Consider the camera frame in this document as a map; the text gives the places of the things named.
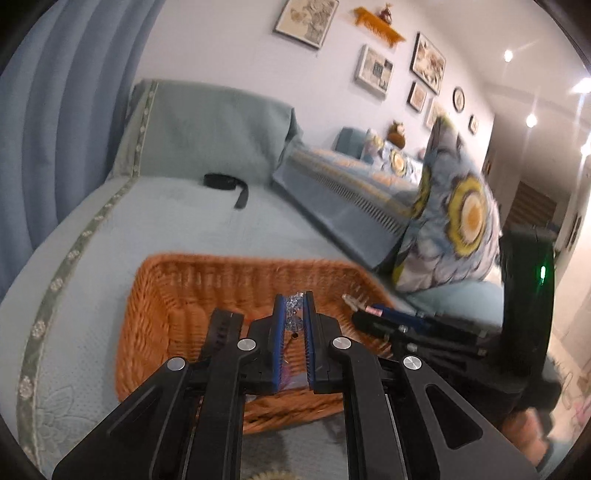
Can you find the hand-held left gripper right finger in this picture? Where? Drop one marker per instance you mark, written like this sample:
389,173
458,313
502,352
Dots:
310,341

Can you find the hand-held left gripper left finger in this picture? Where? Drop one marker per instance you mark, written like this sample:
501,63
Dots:
278,341

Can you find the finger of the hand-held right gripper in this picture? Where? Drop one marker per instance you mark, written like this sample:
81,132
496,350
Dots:
397,314
383,327

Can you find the black watch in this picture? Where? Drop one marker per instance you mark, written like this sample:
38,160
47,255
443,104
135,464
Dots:
224,327

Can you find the brown wicker basket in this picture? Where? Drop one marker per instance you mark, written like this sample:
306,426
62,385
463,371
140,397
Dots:
184,314

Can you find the person's right forearm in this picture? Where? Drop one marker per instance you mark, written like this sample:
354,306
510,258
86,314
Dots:
524,434

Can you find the teal cushion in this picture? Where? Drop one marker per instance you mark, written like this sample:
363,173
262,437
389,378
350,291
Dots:
457,300

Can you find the large floral pillow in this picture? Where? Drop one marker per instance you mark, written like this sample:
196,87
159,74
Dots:
450,217

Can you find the striped blue backrest cover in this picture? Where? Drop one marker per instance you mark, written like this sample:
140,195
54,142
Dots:
341,198

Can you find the small floral pillow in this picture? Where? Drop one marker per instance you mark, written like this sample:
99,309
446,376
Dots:
392,159

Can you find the light blue sofa cover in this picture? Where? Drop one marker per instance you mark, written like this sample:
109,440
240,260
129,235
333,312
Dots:
152,221

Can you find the teal sofa backrest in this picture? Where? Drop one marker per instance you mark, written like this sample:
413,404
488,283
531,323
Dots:
351,141

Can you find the brown plush toy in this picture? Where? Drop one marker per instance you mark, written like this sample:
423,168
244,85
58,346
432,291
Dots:
397,134

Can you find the ceiling spotlight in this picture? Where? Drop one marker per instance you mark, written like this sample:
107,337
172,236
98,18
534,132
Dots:
582,85
508,55

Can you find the teal armrest cover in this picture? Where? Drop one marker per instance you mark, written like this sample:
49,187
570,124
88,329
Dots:
207,129

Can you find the small brown figurine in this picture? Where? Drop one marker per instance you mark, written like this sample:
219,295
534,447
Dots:
385,11

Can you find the blue curtain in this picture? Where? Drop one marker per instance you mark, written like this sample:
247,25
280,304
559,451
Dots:
60,115

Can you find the tiny black picture frame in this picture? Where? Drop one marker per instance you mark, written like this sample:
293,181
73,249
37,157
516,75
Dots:
473,124

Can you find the pale butterfly picture frame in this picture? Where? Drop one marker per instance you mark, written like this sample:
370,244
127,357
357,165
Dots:
431,113

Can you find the small black picture frame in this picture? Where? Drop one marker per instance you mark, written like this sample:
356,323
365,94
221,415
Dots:
418,97

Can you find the white picture frame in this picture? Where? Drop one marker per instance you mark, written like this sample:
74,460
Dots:
375,71

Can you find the black floral picture frame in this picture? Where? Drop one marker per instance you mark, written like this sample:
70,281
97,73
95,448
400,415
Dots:
428,56

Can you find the yellow wall shelf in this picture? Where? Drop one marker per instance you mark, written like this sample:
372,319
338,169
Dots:
378,23

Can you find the large black picture frame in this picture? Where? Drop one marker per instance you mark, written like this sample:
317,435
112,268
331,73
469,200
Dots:
307,21

